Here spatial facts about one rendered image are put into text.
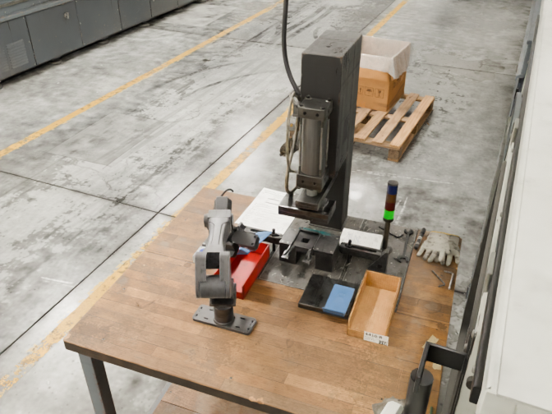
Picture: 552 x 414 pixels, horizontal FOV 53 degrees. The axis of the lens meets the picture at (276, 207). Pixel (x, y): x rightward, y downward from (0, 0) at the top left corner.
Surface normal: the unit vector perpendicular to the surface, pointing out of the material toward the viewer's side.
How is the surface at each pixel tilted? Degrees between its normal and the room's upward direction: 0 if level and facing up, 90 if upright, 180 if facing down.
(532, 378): 0
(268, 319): 0
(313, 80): 90
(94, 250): 0
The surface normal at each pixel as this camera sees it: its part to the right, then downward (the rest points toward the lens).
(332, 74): -0.35, 0.51
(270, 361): 0.00, -0.84
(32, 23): 0.91, 0.22
